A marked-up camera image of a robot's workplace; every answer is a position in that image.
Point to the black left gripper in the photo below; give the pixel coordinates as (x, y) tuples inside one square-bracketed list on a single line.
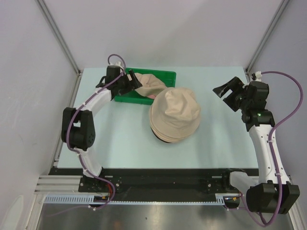
[(131, 84)]

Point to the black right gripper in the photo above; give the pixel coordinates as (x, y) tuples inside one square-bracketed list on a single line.
[(233, 85)]

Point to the beige logo bucket hat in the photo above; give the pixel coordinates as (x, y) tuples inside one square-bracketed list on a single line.
[(175, 113)]

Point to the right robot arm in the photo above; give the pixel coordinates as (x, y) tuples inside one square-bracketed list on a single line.
[(273, 190)]

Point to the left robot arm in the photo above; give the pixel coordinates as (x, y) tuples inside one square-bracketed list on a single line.
[(78, 130)]

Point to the green plastic tray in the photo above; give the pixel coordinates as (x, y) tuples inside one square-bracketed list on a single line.
[(167, 77)]

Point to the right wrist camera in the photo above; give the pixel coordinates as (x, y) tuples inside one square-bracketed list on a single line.
[(256, 76)]

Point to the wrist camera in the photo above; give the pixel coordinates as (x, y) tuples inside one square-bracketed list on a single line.
[(116, 63), (256, 76)]

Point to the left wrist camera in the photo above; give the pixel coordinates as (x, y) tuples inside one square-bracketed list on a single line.
[(116, 63)]

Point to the aluminium frame post right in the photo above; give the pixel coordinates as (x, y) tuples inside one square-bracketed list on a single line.
[(268, 33)]

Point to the aluminium frame post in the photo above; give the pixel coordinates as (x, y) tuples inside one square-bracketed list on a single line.
[(268, 33), (58, 35)]

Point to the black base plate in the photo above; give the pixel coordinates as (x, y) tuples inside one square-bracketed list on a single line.
[(169, 184)]

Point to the white slotted cable duct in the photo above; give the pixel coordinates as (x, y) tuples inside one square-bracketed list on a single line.
[(98, 200)]

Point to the aluminium frame post left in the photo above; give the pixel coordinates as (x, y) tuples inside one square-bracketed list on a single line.
[(58, 35)]

